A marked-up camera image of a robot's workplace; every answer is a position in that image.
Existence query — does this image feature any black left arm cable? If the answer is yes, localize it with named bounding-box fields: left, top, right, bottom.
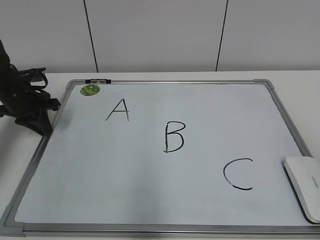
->
left=14, top=67, right=49, bottom=92

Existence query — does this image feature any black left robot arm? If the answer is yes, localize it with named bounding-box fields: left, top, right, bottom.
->
left=0, top=44, right=61, bottom=136

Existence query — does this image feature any black marker clip holder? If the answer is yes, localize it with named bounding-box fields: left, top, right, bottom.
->
left=85, top=78, right=112, bottom=84

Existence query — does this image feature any white rectangular whiteboard eraser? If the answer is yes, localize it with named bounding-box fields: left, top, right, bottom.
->
left=284, top=156, right=320, bottom=224

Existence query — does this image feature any white magnetic whiteboard grey frame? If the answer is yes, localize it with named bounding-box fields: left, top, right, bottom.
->
left=0, top=79, right=320, bottom=239

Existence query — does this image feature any round green magnet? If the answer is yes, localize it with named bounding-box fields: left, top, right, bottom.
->
left=80, top=84, right=100, bottom=97

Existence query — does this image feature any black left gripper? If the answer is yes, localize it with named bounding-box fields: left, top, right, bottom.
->
left=0, top=72, right=61, bottom=136

